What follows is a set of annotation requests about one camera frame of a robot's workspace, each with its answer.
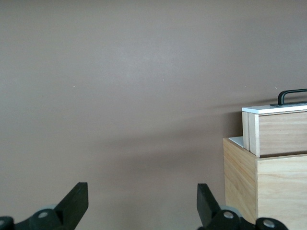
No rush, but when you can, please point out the light wooden drawer cabinet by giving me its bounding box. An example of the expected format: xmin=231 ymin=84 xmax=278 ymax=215
xmin=223 ymin=137 xmax=307 ymax=230

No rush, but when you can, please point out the black metal drawer handle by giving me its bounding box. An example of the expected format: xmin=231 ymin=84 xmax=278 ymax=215
xmin=270 ymin=88 xmax=307 ymax=107

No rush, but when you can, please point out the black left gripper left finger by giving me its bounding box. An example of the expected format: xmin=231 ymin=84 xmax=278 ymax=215
xmin=0 ymin=182 xmax=89 ymax=230

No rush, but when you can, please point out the white-front drawer with handle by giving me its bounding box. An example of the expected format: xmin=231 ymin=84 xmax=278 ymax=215
xmin=241 ymin=102 xmax=307 ymax=159

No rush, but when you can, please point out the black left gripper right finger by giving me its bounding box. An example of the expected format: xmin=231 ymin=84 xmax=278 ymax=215
xmin=197 ymin=183 xmax=287 ymax=230

